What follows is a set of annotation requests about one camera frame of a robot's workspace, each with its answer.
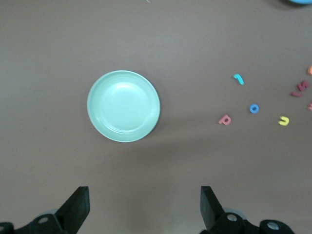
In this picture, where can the blue plate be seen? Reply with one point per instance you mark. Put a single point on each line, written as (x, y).
(297, 1)

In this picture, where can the yellow foam letter n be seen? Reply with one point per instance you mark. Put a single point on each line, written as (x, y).
(284, 121)

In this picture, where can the dark red foam letter i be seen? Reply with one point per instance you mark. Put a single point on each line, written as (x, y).
(296, 94)

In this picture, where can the teal foam letter l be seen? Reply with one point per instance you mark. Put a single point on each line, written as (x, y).
(239, 79)

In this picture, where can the light green plate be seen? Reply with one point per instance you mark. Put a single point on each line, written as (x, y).
(123, 106)

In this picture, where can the brown table cover sheet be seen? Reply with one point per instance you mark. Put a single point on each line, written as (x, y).
(48, 73)

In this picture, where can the pink foam letter f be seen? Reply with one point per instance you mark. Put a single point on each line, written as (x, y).
(310, 106)

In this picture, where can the blue foam letter o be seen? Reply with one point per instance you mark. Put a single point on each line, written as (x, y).
(251, 108)

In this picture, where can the dark red foam letter n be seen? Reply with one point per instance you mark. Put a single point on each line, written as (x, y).
(302, 85)

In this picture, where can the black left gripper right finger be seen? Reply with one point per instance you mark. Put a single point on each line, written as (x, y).
(214, 214)

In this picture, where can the red foam letter p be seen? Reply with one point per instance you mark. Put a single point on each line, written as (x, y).
(223, 120)

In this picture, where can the orange foam letter e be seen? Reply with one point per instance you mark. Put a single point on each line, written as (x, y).
(310, 70)

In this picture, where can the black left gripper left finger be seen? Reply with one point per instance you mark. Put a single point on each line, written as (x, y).
(73, 214)

